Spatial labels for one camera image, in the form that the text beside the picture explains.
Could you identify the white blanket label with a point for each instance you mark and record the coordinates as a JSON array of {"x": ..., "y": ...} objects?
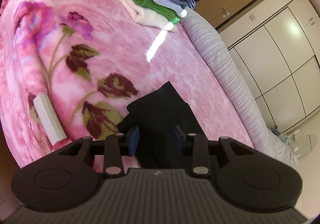
[{"x": 48, "y": 119}]

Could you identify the pink floral blanket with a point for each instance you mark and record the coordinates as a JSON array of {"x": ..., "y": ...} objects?
[{"x": 125, "y": 51}]

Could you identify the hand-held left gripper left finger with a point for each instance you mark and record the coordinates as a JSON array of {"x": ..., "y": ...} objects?
[{"x": 134, "y": 139}]

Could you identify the blue cloth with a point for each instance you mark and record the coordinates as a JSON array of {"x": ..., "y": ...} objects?
[{"x": 281, "y": 136}]

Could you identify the oval mirror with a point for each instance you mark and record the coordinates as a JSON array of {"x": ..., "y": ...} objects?
[{"x": 306, "y": 145}]

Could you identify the grey striped quilt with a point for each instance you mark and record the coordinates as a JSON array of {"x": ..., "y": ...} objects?
[{"x": 225, "y": 69}]

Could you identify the wall switch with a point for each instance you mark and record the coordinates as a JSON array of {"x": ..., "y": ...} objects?
[{"x": 252, "y": 17}]

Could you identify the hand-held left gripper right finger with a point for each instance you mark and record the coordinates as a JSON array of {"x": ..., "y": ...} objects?
[{"x": 178, "y": 139}]

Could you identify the cream folded garment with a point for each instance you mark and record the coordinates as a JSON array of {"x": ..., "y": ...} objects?
[{"x": 145, "y": 14}]

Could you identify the cream wardrobe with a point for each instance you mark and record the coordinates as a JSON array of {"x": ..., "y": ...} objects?
[{"x": 275, "y": 51}]

